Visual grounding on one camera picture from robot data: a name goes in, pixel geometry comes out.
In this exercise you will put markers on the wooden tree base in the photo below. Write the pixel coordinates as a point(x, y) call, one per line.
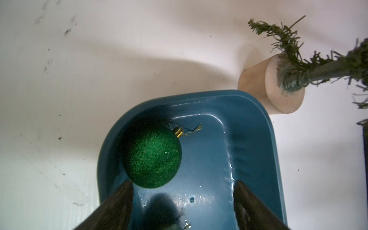
point(263, 83)

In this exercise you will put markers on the green glitter ball ornament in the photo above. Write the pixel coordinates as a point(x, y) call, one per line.
point(152, 153)

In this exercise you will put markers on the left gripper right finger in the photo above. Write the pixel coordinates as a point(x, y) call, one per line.
point(251, 213)

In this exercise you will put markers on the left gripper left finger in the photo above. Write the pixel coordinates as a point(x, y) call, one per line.
point(114, 213)

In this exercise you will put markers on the small green christmas tree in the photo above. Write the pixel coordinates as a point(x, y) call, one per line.
point(299, 72)

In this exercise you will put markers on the teal plastic tray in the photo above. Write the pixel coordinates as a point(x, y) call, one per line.
point(236, 142)

